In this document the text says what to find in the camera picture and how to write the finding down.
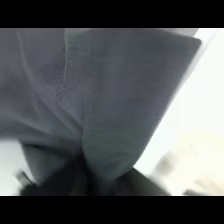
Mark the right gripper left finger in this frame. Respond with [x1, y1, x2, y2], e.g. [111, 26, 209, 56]
[20, 155, 98, 197]

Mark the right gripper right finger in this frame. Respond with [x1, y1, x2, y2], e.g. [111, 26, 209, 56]
[109, 167, 172, 197]

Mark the grey T-shirt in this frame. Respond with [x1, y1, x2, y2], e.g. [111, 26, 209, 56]
[0, 27, 204, 197]

